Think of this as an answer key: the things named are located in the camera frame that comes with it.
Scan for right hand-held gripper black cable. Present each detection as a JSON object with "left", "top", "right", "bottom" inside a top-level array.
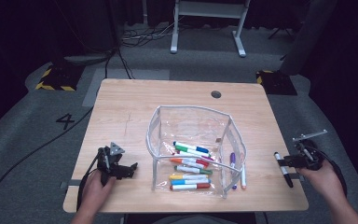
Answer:
[{"left": 315, "top": 148, "right": 349, "bottom": 198}]

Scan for clear plastic pouch white trim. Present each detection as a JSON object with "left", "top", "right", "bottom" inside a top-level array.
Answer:
[{"left": 145, "top": 105, "right": 247, "bottom": 200}]

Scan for person's grey lap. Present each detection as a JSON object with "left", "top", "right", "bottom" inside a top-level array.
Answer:
[{"left": 153, "top": 214, "right": 234, "bottom": 224}]

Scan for long black floor cable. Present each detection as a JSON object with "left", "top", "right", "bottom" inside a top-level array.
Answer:
[{"left": 0, "top": 105, "right": 95, "bottom": 222}]

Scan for grey stand base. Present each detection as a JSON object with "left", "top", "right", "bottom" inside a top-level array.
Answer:
[{"left": 63, "top": 53, "right": 115, "bottom": 67}]

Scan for grey tape strip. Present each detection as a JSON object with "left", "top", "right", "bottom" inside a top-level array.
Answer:
[
  {"left": 288, "top": 173, "right": 306, "bottom": 182},
  {"left": 59, "top": 179, "right": 83, "bottom": 189}
]

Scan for person's right hand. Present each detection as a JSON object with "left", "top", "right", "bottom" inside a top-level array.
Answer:
[{"left": 297, "top": 159, "right": 345, "bottom": 203}]

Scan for dark green marker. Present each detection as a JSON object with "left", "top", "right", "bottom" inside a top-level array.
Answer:
[{"left": 173, "top": 165, "right": 213, "bottom": 175}]

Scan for person's left hand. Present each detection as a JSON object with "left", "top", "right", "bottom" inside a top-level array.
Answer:
[{"left": 77, "top": 170, "right": 116, "bottom": 215}]

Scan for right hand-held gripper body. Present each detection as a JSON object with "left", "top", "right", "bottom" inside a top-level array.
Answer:
[{"left": 292, "top": 129, "right": 328, "bottom": 172}]

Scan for light blue marker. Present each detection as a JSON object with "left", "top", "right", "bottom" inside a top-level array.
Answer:
[{"left": 170, "top": 177, "right": 212, "bottom": 187}]

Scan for pink marker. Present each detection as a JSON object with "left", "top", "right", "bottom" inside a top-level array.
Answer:
[{"left": 241, "top": 162, "right": 247, "bottom": 190}]

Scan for black tripod legs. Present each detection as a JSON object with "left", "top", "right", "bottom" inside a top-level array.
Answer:
[{"left": 267, "top": 27, "right": 295, "bottom": 40}]

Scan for black marker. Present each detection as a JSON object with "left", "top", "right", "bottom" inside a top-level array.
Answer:
[{"left": 273, "top": 151, "right": 294, "bottom": 189}]

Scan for grey covered post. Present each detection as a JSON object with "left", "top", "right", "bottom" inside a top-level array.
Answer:
[{"left": 279, "top": 0, "right": 338, "bottom": 77}]

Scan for light green marker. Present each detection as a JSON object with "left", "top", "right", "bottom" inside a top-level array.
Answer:
[{"left": 174, "top": 145, "right": 213, "bottom": 158}]

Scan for dark blue marker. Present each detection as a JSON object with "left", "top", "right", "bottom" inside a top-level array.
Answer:
[{"left": 172, "top": 141, "right": 210, "bottom": 154}]

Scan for magenta marker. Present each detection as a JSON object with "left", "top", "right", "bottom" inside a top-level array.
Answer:
[{"left": 175, "top": 149, "right": 214, "bottom": 161}]

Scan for hand-held gripper black cable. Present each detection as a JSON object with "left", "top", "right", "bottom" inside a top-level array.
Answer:
[
  {"left": 76, "top": 150, "right": 103, "bottom": 213},
  {"left": 315, "top": 148, "right": 349, "bottom": 198}
]

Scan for brown-red marker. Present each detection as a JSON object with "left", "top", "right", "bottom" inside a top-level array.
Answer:
[{"left": 170, "top": 182, "right": 212, "bottom": 190}]

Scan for yellow marker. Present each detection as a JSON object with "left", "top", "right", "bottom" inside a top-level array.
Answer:
[{"left": 168, "top": 173, "right": 209, "bottom": 181}]

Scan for orange marker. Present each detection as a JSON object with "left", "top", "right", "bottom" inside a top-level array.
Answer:
[{"left": 169, "top": 157, "right": 200, "bottom": 167}]

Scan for purple marker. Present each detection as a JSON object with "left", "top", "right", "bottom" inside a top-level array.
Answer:
[{"left": 229, "top": 151, "right": 238, "bottom": 190}]

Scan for tangle of floor cables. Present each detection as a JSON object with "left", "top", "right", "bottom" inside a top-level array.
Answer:
[{"left": 120, "top": 17, "right": 185, "bottom": 49}]

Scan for red marker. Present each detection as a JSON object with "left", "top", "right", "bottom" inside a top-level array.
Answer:
[{"left": 185, "top": 155, "right": 211, "bottom": 168}]

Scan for yellow-black striped base plate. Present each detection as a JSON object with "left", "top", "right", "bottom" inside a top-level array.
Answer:
[
  {"left": 34, "top": 63, "right": 85, "bottom": 92},
  {"left": 255, "top": 69, "right": 298, "bottom": 96}
]

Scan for white metal stand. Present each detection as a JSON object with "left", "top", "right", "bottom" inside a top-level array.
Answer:
[{"left": 170, "top": 0, "right": 251, "bottom": 58}]

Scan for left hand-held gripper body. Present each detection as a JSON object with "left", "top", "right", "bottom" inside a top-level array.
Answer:
[{"left": 96, "top": 142, "right": 126, "bottom": 186}]

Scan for left hand-held gripper black cable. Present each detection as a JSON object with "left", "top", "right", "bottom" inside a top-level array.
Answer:
[{"left": 76, "top": 150, "right": 103, "bottom": 213}]

